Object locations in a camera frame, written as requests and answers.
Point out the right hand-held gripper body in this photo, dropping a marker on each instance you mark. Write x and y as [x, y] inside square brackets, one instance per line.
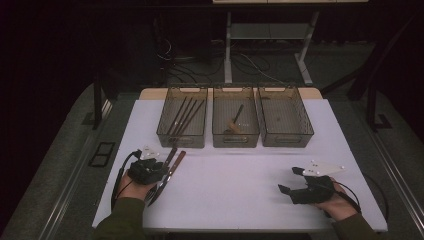
[315, 191]

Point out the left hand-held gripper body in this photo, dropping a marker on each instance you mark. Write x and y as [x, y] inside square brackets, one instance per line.
[145, 171]

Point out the smoky clear plastic bin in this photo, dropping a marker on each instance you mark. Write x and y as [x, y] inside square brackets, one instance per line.
[285, 116]
[250, 116]
[196, 130]

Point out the black chopstick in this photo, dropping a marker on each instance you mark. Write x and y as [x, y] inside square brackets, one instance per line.
[182, 116]
[178, 113]

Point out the brown chopstick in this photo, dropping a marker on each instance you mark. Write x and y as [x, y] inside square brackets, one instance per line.
[192, 116]
[187, 116]

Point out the wooden spoon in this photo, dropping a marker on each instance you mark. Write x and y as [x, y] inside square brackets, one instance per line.
[233, 126]

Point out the metal spoon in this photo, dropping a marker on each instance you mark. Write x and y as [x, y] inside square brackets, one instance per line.
[238, 113]

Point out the person's left hand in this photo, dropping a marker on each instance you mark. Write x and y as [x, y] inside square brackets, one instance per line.
[133, 190]

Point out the person's right hand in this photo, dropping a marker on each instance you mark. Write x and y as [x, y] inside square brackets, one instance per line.
[338, 206]

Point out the white table cover board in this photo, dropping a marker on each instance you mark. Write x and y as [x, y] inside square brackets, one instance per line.
[240, 200]

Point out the black metal stand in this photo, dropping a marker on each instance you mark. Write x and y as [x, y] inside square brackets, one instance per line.
[371, 106]
[97, 103]

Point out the aluminium floor rail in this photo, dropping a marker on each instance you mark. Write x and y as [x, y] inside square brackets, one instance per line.
[400, 186]
[71, 186]

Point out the grey metal desk frame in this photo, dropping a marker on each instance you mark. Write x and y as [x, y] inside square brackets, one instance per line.
[270, 31]

